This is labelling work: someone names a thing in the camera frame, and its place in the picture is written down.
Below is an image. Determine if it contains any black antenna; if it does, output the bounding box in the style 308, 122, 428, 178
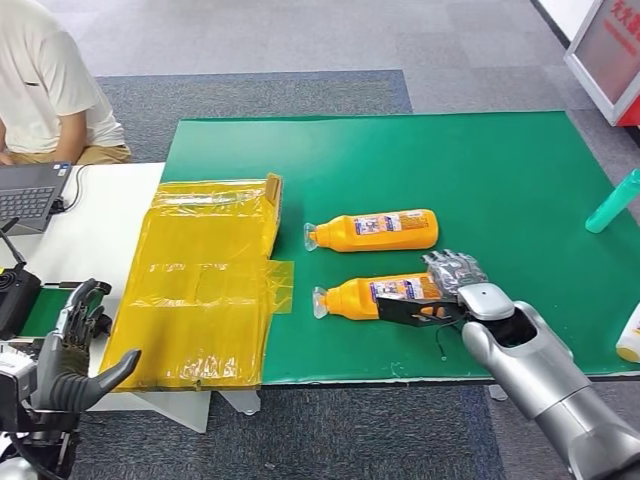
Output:
0, 218, 26, 268

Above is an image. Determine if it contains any white red display stand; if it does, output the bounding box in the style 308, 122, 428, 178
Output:
563, 0, 640, 128

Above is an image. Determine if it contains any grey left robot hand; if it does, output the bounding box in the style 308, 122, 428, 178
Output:
30, 278, 143, 417

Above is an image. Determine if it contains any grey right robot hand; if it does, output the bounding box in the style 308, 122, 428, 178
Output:
421, 248, 489, 299

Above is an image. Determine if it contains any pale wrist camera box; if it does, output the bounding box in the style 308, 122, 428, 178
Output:
376, 294, 466, 330
0, 349, 39, 432

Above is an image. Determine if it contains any teal plastic bottle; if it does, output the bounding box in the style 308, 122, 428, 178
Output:
585, 168, 640, 234

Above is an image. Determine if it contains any black box with fan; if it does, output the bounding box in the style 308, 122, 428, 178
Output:
0, 261, 42, 340

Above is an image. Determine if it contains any person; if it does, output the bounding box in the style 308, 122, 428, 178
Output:
0, 0, 132, 167

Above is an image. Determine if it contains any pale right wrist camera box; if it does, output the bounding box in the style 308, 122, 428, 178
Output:
376, 294, 466, 330

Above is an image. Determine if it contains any dark grey laptop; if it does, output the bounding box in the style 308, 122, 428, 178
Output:
0, 162, 73, 236

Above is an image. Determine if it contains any yellow taped cardboard sheet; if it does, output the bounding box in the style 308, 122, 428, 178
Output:
99, 173, 295, 393

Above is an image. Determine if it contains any orange detergent bottle clear cap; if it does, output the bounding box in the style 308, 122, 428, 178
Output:
312, 271, 444, 323
303, 209, 439, 254

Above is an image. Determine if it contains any black laptop cable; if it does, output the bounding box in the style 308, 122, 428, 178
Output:
50, 165, 88, 215

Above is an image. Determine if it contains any white table base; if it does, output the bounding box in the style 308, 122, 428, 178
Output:
87, 389, 262, 435

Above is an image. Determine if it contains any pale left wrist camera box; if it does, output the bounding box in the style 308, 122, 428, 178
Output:
0, 349, 39, 432

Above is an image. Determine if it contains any green table mat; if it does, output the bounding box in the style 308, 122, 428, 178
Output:
161, 111, 640, 387

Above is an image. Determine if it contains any white yellow bottle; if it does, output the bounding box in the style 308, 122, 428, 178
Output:
615, 303, 640, 364

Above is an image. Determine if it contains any small green belt conveyor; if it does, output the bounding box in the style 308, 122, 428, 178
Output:
20, 281, 113, 340

